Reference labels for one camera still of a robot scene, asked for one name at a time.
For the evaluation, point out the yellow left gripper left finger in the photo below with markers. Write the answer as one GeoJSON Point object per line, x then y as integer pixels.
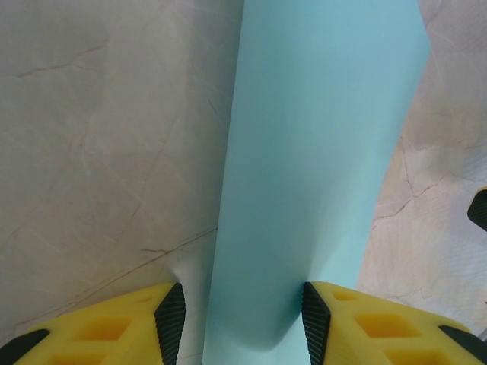
{"type": "Point", "coordinates": [95, 334]}

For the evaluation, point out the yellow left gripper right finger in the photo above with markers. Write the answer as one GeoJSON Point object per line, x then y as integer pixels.
{"type": "Point", "coordinates": [380, 334]}

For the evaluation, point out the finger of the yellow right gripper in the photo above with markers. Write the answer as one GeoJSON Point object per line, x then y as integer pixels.
{"type": "Point", "coordinates": [479, 211]}

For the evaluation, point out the teal cloth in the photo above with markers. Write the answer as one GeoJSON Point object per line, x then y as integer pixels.
{"type": "Point", "coordinates": [304, 152]}

